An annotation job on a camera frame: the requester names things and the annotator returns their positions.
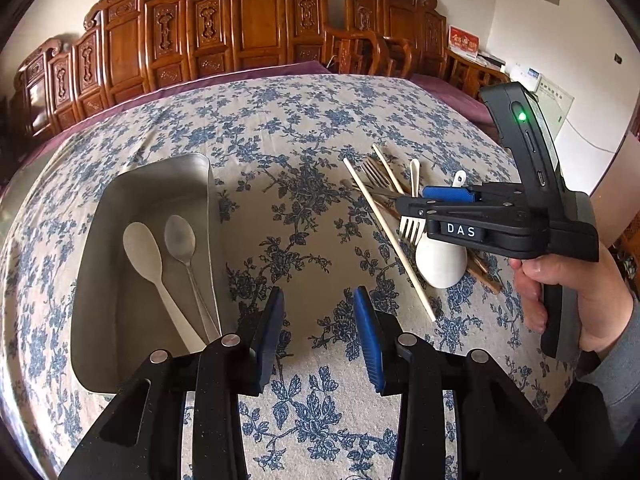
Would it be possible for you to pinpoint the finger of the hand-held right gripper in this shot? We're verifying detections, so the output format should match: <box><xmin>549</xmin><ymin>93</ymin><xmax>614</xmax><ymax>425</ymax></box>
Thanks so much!
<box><xmin>423</xmin><ymin>184</ymin><xmax>521</xmax><ymax>203</ymax></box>
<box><xmin>395</xmin><ymin>197</ymin><xmax>501</xmax><ymax>222</ymax></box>

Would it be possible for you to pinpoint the carved wooden chair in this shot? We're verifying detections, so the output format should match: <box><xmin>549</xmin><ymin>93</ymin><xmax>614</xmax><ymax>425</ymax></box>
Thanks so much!
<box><xmin>12</xmin><ymin>37</ymin><xmax>76</xmax><ymax>142</ymax></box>
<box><xmin>72</xmin><ymin>0</ymin><xmax>192</xmax><ymax>107</ymax></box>
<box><xmin>344</xmin><ymin>0</ymin><xmax>449</xmax><ymax>82</ymax></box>
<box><xmin>187</xmin><ymin>0</ymin><xmax>332</xmax><ymax>81</ymax></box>

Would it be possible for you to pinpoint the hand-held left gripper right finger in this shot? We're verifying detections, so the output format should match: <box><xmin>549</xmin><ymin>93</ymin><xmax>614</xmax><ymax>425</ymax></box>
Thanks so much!
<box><xmin>353</xmin><ymin>286</ymin><xmax>586</xmax><ymax>480</ymax></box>

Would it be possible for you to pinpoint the red calendar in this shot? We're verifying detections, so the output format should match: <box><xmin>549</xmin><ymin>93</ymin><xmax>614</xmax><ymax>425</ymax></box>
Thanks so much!
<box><xmin>447</xmin><ymin>25</ymin><xmax>482</xmax><ymax>59</ymax></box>

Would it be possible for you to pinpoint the metal tray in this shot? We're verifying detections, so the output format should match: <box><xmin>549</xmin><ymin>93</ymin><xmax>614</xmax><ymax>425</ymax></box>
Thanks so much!
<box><xmin>70</xmin><ymin>154</ymin><xmax>227</xmax><ymax>394</ymax></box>

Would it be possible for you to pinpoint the wooden armchair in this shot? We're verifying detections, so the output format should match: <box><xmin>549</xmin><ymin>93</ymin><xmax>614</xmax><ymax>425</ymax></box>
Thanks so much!
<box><xmin>322</xmin><ymin>26</ymin><xmax>414</xmax><ymax>79</ymax></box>

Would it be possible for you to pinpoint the white plastic spoon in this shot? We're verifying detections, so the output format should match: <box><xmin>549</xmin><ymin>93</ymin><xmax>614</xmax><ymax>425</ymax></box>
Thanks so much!
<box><xmin>123</xmin><ymin>221</ymin><xmax>207</xmax><ymax>354</ymax></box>

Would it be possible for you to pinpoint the person's right forearm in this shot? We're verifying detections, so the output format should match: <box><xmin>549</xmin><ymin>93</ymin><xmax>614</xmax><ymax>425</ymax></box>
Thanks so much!
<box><xmin>574</xmin><ymin>295</ymin><xmax>640</xmax><ymax>443</ymax></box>

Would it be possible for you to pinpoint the metal spoon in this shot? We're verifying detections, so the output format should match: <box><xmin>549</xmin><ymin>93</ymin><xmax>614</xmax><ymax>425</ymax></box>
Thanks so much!
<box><xmin>164</xmin><ymin>214</ymin><xmax>222</xmax><ymax>342</ymax></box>

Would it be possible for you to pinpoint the blue floral tablecloth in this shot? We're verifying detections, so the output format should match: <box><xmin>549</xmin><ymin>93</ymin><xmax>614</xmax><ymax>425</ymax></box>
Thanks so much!
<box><xmin>0</xmin><ymin>74</ymin><xmax>596</xmax><ymax>480</ymax></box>

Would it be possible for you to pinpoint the white cable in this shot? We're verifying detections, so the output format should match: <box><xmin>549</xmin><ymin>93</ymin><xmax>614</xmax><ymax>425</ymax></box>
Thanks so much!
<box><xmin>564</xmin><ymin>119</ymin><xmax>613</xmax><ymax>155</ymax></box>

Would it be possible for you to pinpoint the wooden side table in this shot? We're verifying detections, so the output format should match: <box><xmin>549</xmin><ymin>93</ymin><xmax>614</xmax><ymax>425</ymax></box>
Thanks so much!
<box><xmin>446</xmin><ymin>49</ymin><xmax>512</xmax><ymax>102</ymax></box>

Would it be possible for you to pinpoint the person's right hand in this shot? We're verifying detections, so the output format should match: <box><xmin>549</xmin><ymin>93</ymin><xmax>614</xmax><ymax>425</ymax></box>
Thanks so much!
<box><xmin>510</xmin><ymin>255</ymin><xmax>632</xmax><ymax>356</ymax></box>

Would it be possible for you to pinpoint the brown wooden chopstick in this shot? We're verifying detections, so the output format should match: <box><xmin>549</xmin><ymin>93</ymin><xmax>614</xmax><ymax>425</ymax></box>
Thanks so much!
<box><xmin>345</xmin><ymin>179</ymin><xmax>493</xmax><ymax>281</ymax></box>
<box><xmin>372</xmin><ymin>199</ymin><xmax>502</xmax><ymax>295</ymax></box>

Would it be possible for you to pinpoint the white appliance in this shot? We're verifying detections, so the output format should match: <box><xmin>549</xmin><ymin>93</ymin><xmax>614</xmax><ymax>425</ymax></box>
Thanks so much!
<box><xmin>505</xmin><ymin>64</ymin><xmax>577</xmax><ymax>137</ymax></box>

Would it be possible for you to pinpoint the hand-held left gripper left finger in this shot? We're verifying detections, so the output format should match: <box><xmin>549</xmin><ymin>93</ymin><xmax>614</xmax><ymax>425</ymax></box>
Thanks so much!
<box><xmin>57</xmin><ymin>286</ymin><xmax>286</xmax><ymax>480</ymax></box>

